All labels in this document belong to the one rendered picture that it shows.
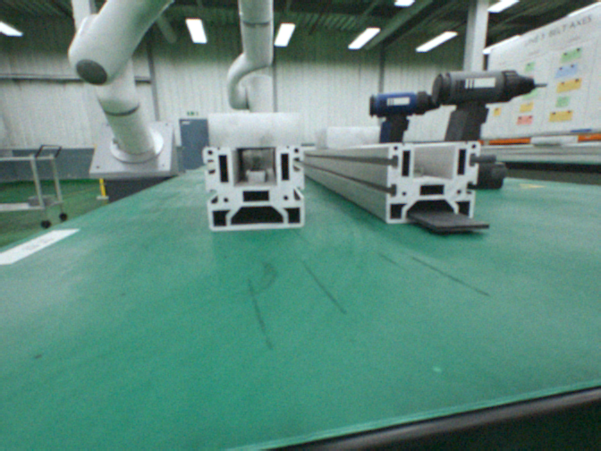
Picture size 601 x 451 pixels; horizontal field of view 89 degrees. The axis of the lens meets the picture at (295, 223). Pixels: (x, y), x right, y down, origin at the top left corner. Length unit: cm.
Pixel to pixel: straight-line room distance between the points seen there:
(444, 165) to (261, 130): 22
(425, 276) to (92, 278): 22
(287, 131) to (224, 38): 1243
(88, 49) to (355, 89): 1247
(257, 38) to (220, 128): 65
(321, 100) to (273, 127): 1240
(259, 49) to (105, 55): 41
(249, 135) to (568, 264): 32
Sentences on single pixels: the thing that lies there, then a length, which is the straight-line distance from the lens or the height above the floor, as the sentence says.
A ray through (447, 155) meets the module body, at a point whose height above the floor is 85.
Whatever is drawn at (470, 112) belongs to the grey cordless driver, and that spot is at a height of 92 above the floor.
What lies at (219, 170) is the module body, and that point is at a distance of 33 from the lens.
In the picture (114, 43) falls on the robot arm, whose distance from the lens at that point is 105.
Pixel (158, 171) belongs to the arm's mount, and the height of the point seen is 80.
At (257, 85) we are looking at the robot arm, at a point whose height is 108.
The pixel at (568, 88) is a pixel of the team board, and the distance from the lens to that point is 381.
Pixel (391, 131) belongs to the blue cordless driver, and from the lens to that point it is 85.
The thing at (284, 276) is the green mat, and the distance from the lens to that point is 20.
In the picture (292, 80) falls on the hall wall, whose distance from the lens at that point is 1262.
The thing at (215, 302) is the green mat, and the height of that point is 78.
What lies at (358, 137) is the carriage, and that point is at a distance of 67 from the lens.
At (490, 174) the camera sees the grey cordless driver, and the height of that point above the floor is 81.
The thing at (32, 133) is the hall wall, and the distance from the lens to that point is 1390.
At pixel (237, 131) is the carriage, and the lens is 39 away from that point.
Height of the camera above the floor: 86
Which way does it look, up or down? 13 degrees down
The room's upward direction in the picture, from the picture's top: 1 degrees counter-clockwise
